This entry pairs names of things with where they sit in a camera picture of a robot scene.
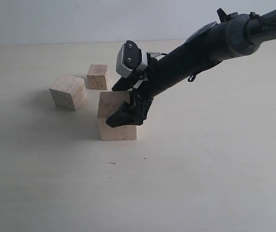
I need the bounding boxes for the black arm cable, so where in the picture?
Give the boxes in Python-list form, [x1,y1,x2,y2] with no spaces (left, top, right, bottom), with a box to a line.
[216,8,276,27]

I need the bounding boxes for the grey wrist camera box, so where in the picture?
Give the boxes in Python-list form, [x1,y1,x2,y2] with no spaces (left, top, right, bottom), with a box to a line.
[116,40,148,78]

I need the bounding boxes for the second largest wooden cube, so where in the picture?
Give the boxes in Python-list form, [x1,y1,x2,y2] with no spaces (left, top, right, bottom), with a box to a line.
[49,74,87,111]

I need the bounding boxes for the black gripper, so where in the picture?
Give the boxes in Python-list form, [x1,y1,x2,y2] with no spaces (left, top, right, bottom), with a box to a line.
[106,58,169,128]

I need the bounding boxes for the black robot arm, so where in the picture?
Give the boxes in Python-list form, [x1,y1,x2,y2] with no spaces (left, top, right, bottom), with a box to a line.
[106,9,276,128]

